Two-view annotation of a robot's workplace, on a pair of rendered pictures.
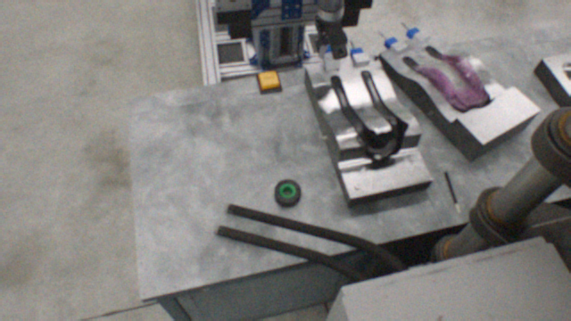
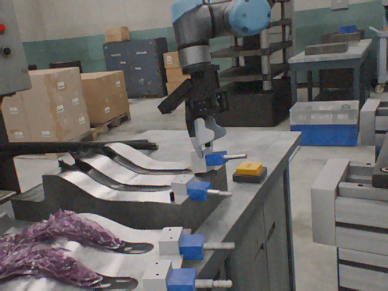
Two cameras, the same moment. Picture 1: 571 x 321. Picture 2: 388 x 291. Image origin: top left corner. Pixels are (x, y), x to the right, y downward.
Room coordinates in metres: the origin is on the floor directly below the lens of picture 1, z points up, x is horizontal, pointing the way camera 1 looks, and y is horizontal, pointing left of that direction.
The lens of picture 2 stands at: (1.68, -0.85, 1.23)
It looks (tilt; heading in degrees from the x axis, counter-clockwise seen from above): 15 degrees down; 133
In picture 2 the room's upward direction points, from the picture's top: 6 degrees counter-clockwise
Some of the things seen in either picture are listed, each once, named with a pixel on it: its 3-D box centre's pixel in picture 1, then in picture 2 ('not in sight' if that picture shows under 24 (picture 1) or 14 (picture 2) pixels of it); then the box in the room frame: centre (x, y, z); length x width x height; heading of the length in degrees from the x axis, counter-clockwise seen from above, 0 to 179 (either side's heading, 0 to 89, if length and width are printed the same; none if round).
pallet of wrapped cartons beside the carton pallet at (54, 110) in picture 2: not in sight; (30, 111); (-3.09, 1.48, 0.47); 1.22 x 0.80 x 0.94; 20
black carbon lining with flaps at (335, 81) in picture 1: (368, 107); (118, 166); (0.87, -0.26, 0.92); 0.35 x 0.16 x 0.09; 16
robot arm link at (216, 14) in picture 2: not in sight; (233, 19); (1.10, -0.04, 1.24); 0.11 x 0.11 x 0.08; 50
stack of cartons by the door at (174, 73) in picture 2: not in sight; (188, 73); (-3.59, 4.91, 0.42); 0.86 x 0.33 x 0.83; 16
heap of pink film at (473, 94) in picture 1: (454, 77); (39, 245); (1.03, -0.57, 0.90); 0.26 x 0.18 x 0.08; 33
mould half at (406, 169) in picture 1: (364, 120); (119, 182); (0.85, -0.26, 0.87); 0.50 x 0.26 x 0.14; 16
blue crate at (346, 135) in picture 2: not in sight; (324, 129); (-0.03, 2.92, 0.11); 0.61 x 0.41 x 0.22; 16
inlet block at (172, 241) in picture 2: (390, 42); (197, 247); (1.22, -0.38, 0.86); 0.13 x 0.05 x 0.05; 33
